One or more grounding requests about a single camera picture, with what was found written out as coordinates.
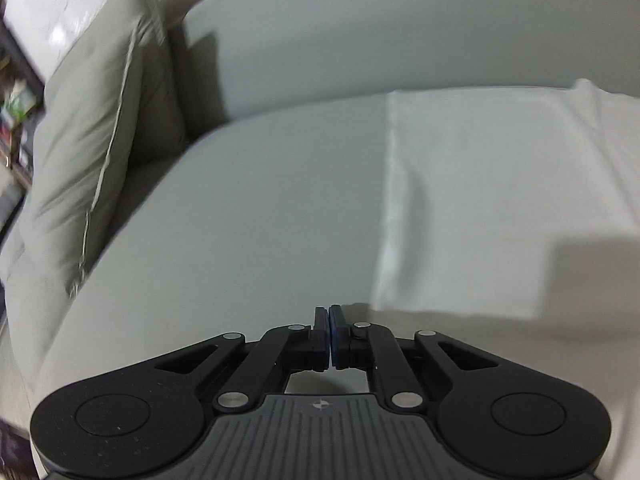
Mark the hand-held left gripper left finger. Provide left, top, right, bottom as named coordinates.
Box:
left=145, top=306, right=332, bottom=414

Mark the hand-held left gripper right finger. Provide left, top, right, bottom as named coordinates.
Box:
left=329, top=304, right=503, bottom=414

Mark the light grey shirt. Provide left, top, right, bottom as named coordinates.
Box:
left=372, top=78, right=640, bottom=322

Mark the grey sofa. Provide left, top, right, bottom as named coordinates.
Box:
left=0, top=0, right=640, bottom=480

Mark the small grey cushion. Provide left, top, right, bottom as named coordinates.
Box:
left=0, top=22, right=146, bottom=301

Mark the cluttered shelf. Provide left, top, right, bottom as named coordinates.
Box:
left=0, top=25, right=46, bottom=201

